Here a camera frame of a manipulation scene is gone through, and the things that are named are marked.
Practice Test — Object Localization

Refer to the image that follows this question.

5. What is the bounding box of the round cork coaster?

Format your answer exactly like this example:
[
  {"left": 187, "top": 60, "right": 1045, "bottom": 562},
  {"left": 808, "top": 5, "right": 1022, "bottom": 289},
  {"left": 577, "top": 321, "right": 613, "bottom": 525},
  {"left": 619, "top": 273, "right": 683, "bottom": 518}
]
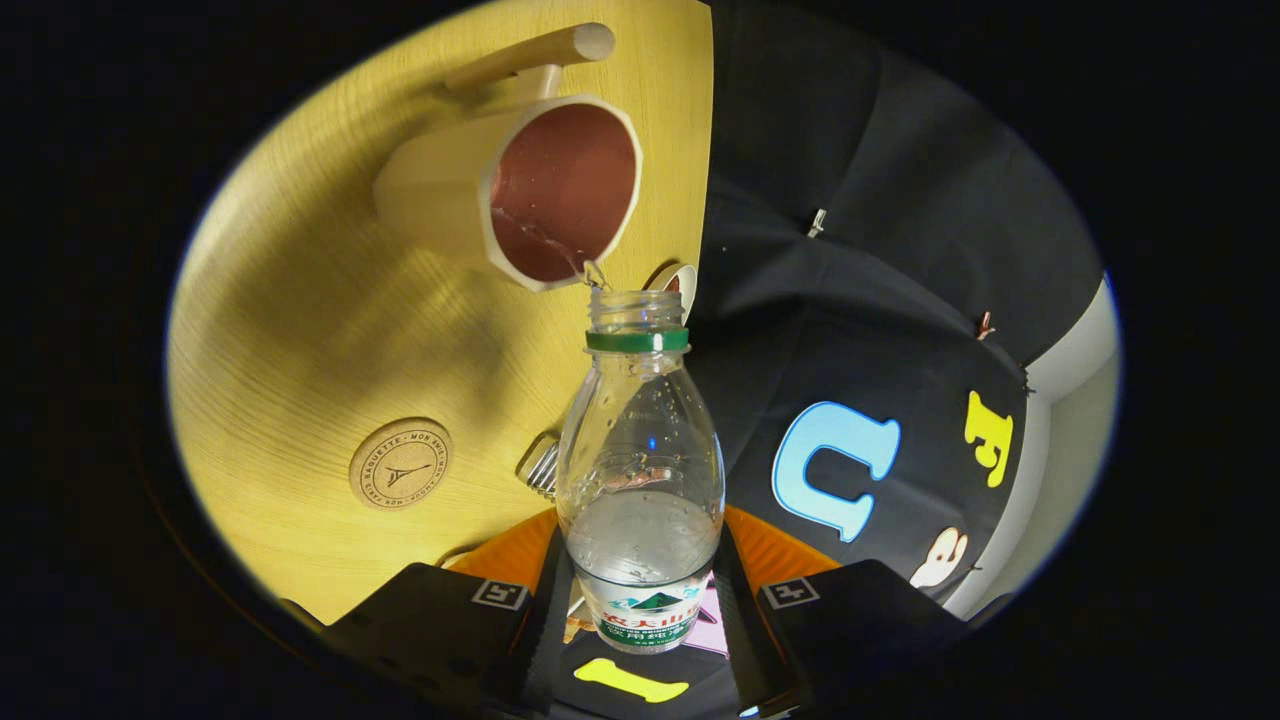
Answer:
[{"left": 348, "top": 417, "right": 455, "bottom": 511}]

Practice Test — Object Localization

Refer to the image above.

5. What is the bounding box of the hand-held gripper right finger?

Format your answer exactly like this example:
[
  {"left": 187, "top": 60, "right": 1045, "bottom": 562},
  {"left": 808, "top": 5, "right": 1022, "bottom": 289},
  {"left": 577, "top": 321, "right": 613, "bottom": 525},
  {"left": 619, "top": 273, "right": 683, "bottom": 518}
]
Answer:
[{"left": 712, "top": 505, "right": 967, "bottom": 717}]

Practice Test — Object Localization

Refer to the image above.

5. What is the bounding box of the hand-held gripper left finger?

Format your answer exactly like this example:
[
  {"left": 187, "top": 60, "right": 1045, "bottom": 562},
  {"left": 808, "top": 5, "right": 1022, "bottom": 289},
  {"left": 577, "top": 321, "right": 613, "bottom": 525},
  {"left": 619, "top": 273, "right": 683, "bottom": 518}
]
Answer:
[{"left": 322, "top": 508, "right": 574, "bottom": 717}]

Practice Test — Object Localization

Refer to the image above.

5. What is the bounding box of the round white plate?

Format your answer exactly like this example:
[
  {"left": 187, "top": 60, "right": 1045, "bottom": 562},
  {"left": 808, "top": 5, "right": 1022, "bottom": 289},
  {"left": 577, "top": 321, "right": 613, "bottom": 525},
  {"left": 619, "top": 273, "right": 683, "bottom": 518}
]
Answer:
[{"left": 645, "top": 263, "right": 699, "bottom": 323}]

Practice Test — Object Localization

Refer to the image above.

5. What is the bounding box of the clear plastic juice bottle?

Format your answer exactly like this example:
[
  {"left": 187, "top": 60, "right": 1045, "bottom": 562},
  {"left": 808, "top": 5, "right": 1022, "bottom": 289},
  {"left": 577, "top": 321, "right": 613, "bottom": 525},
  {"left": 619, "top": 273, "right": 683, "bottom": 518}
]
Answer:
[{"left": 555, "top": 288, "right": 726, "bottom": 656}]

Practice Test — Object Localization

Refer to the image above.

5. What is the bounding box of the beige cup with wooden handle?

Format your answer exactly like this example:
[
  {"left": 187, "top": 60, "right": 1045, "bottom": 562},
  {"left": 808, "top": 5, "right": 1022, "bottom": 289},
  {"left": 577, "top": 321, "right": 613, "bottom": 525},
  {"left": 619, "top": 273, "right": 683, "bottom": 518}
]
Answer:
[{"left": 373, "top": 22, "right": 645, "bottom": 294}]

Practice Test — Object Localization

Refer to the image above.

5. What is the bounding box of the wooden table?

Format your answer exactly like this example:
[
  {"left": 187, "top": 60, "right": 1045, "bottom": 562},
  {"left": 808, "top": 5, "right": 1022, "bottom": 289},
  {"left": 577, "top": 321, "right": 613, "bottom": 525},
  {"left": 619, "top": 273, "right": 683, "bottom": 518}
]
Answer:
[{"left": 165, "top": 0, "right": 715, "bottom": 627}]

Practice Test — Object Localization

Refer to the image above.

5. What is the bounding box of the black backdrop cloth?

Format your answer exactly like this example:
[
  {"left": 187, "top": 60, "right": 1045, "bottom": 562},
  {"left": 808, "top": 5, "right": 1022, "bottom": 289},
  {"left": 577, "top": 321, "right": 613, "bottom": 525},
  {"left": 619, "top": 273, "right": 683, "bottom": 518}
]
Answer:
[{"left": 548, "top": 0, "right": 1107, "bottom": 720}]

